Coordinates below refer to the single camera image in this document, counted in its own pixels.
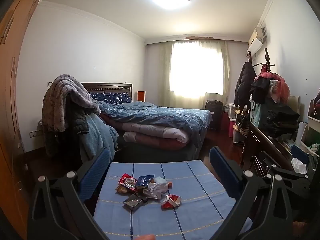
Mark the blue striped table cloth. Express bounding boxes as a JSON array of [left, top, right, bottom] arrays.
[[93, 160, 236, 239]]

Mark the black hanging coat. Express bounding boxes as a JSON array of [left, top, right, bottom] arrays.
[[234, 61, 257, 111]]

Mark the blue snack wrapper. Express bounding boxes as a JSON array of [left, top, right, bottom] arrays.
[[135, 175, 154, 189]]

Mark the red bedside cabinet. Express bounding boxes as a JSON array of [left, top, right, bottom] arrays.
[[137, 90, 146, 102]]

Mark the starry blue pillow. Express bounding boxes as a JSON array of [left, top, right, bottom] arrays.
[[90, 92, 132, 104]]

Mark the bed with dark headboard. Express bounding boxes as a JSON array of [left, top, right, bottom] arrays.
[[83, 83, 212, 163]]

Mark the white window curtain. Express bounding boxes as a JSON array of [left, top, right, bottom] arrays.
[[159, 40, 231, 109]]

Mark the grey knitted blanket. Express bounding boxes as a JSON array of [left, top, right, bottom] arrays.
[[42, 74, 100, 134]]

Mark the blue floral duvet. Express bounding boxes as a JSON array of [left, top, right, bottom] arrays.
[[98, 101, 212, 148]]

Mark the light blue tissue pack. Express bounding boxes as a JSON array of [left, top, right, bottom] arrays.
[[153, 176, 168, 184]]

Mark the red white crumpled wrapper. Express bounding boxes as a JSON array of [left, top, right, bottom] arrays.
[[161, 194, 182, 209]]

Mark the wooden coat rack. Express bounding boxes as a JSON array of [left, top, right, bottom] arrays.
[[246, 48, 274, 73]]

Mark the brown paper ball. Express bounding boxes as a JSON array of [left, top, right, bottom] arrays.
[[116, 184, 129, 194]]

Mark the white air conditioner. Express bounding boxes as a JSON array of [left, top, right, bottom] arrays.
[[247, 27, 266, 56]]

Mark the black suitcase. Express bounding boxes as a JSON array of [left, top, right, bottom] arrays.
[[205, 100, 223, 131]]

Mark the wooden wardrobe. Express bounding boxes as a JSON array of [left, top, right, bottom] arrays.
[[1, 0, 40, 239]]

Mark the white plastic bag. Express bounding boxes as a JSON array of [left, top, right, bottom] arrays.
[[143, 183, 169, 200]]

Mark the dark jacket on chair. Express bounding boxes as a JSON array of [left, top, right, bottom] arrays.
[[44, 97, 90, 140]]

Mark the red snack bag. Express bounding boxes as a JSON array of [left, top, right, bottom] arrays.
[[118, 173, 137, 190]]

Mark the pink red folded quilt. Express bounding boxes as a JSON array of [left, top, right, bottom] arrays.
[[100, 113, 190, 151]]

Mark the white tissue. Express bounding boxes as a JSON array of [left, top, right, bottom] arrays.
[[291, 158, 307, 175]]

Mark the dark wooden dresser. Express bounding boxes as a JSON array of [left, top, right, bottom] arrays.
[[240, 122, 311, 178]]

